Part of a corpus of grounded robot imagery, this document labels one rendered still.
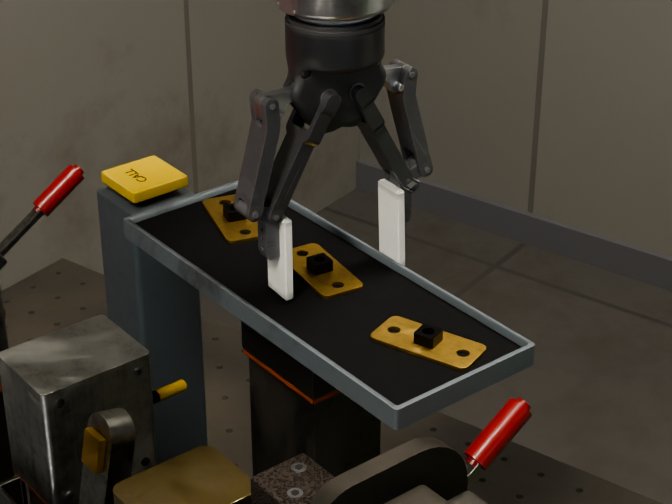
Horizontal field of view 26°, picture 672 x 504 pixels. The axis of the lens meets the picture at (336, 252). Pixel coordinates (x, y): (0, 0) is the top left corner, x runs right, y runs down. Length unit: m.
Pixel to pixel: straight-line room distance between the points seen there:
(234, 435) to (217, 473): 0.68
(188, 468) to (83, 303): 0.98
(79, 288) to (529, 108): 1.70
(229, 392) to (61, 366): 0.70
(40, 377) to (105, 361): 0.05
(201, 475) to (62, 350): 0.18
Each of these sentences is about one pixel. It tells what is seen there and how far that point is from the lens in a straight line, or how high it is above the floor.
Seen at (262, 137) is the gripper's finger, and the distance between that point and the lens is 1.09.
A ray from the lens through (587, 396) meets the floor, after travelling 3.13.
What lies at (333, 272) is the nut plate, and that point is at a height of 1.16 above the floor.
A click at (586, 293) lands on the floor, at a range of 3.49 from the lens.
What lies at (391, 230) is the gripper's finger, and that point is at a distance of 1.19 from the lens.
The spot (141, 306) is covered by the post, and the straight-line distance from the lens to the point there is 1.39.
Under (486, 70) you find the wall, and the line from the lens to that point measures 3.58.
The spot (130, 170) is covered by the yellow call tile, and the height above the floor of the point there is 1.16.
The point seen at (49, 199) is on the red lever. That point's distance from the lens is 1.45.
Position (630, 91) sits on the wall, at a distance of 3.41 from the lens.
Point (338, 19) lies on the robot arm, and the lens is 1.06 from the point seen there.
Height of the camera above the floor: 1.76
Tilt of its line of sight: 29 degrees down
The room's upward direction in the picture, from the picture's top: straight up
